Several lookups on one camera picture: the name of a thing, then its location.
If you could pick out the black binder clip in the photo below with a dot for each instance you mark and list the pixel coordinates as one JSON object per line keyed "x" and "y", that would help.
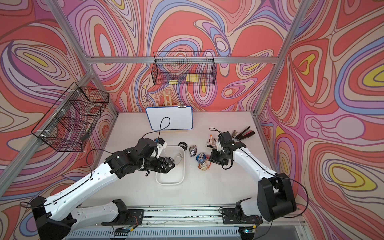
{"x": 181, "y": 105}

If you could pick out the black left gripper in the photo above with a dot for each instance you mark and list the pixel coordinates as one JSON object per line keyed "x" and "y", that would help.
{"x": 162, "y": 162}

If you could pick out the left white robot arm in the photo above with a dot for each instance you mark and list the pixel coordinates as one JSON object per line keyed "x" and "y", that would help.
{"x": 61, "y": 214}

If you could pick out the blue transparent watch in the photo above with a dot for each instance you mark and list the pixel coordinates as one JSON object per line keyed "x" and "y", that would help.
{"x": 201, "y": 157}

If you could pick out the black smart watch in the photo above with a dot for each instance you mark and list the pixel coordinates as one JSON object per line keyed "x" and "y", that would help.
{"x": 183, "y": 145}

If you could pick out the dark brown leather watch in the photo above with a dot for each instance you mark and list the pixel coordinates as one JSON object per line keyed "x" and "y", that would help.
{"x": 178, "y": 158}

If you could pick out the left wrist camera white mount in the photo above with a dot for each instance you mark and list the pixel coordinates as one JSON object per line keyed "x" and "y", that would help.
{"x": 161, "y": 145}

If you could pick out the white board blue rim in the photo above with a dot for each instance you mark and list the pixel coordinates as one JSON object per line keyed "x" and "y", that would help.
{"x": 154, "y": 116}

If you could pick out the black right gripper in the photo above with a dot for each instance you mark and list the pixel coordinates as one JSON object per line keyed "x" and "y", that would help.
{"x": 214, "y": 159}

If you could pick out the black wire basket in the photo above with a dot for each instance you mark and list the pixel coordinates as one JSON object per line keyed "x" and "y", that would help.
{"x": 69, "y": 123}
{"x": 193, "y": 68}

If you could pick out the black wire basket back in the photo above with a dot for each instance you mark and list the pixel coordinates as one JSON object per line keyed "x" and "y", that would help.
{"x": 193, "y": 68}

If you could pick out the white plastic storage box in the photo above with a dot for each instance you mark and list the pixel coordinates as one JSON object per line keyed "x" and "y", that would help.
{"x": 175, "y": 176}

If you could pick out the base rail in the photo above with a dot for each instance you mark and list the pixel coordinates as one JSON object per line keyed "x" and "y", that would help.
{"x": 197, "y": 222}

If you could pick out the white orange strap watch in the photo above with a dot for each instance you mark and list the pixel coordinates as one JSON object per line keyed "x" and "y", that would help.
{"x": 211, "y": 140}

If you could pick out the beige strap watch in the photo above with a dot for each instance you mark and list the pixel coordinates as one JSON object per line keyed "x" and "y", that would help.
{"x": 208, "y": 163}

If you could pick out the black red pliers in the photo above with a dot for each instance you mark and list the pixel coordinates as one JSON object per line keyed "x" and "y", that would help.
{"x": 246, "y": 133}

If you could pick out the wooden board easel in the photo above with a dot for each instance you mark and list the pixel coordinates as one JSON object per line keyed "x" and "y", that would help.
{"x": 167, "y": 99}

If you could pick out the black wire basket left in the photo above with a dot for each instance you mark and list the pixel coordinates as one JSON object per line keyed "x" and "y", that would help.
{"x": 69, "y": 123}

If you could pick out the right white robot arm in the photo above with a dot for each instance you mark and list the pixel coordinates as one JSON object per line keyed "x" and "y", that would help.
{"x": 275, "y": 197}

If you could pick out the brown purple strap watch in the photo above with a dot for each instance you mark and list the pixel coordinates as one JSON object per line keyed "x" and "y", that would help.
{"x": 193, "y": 150}

